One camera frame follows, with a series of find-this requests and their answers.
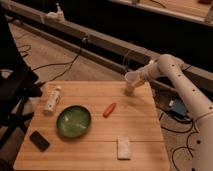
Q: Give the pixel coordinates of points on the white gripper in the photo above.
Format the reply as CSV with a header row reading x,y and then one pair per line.
x,y
146,73

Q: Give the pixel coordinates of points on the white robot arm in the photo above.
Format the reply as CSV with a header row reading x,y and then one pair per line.
x,y
196,102

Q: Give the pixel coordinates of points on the green ceramic bowl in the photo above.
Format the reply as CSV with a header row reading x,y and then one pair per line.
x,y
73,121

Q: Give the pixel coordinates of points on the blue power box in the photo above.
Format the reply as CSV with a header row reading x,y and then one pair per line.
x,y
179,108

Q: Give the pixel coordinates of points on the orange carrot toy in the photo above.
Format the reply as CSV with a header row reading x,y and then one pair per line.
x,y
109,110

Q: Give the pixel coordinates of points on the white sponge block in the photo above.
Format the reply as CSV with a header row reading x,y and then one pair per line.
x,y
123,148

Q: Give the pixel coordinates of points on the white plastic bottle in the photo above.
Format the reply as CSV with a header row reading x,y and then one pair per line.
x,y
52,101

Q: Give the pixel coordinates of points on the black phone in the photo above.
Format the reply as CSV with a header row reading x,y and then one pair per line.
x,y
39,141

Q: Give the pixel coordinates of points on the black office chair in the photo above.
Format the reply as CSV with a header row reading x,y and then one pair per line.
x,y
17,87

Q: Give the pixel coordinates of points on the white object on rail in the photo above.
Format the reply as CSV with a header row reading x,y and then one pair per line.
x,y
58,15

